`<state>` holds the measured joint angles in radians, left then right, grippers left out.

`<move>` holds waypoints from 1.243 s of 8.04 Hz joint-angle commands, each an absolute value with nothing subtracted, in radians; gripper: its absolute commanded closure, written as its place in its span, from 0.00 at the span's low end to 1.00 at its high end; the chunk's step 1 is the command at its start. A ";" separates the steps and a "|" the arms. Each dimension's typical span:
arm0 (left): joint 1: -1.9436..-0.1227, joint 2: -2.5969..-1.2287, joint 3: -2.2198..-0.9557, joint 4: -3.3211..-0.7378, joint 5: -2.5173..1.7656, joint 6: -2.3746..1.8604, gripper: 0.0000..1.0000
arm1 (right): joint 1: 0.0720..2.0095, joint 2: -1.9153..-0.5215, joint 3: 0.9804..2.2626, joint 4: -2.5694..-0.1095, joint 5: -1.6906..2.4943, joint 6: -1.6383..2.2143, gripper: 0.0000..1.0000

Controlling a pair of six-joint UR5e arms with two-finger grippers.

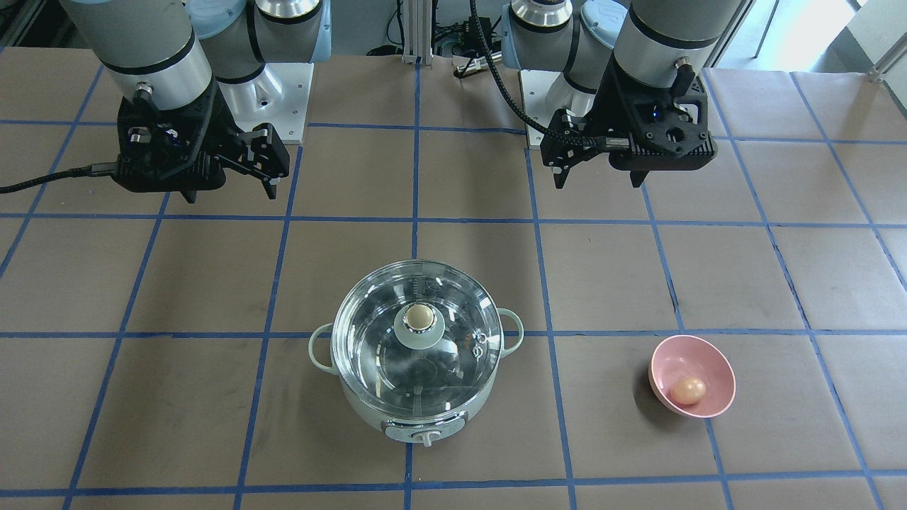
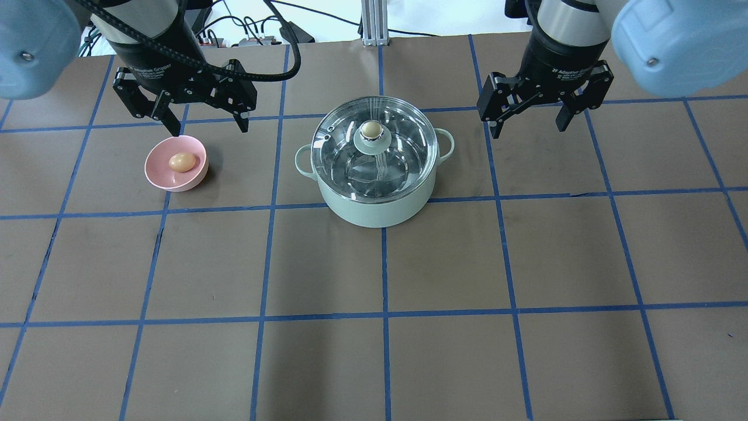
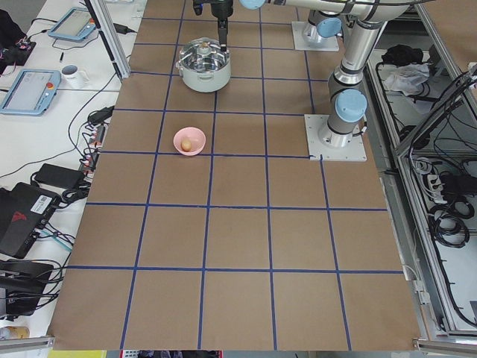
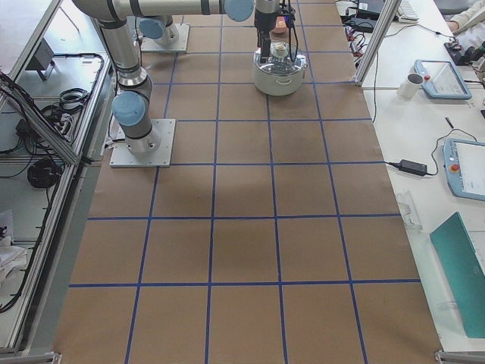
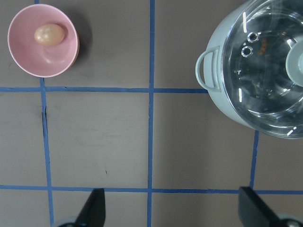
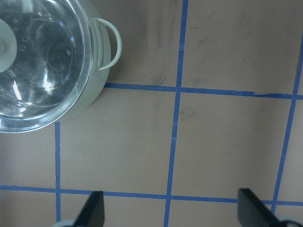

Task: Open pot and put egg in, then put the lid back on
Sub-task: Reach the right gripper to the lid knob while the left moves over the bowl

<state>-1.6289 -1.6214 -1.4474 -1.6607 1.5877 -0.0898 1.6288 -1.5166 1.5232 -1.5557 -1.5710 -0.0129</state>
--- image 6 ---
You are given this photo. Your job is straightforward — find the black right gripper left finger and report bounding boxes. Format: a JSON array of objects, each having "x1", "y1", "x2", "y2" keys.
[{"x1": 73, "y1": 191, "x2": 105, "y2": 227}]

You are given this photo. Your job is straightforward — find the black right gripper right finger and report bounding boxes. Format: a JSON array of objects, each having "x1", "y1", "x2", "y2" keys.
[{"x1": 237, "y1": 188, "x2": 284, "y2": 227}]

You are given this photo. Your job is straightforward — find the glass pot lid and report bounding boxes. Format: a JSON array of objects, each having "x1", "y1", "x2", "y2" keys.
[{"x1": 0, "y1": 0, "x2": 93, "y2": 133}]

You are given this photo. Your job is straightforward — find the mint green cooking pot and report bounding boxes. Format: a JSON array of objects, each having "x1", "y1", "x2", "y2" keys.
[{"x1": 0, "y1": 0, "x2": 123, "y2": 134}]

